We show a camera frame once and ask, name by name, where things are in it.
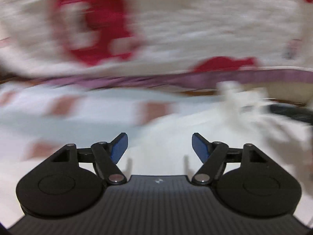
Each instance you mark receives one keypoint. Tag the plaid bed blanket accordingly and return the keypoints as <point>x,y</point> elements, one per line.
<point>37,120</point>

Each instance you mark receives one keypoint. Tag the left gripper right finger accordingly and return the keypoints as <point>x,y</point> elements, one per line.
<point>245,180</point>

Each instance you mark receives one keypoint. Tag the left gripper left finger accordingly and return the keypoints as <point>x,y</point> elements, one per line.
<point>72,180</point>

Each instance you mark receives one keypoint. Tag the bear print quilt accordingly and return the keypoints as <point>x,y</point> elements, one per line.
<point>191,43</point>

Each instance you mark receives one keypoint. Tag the cream fleece garment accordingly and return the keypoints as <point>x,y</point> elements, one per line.
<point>163,146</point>

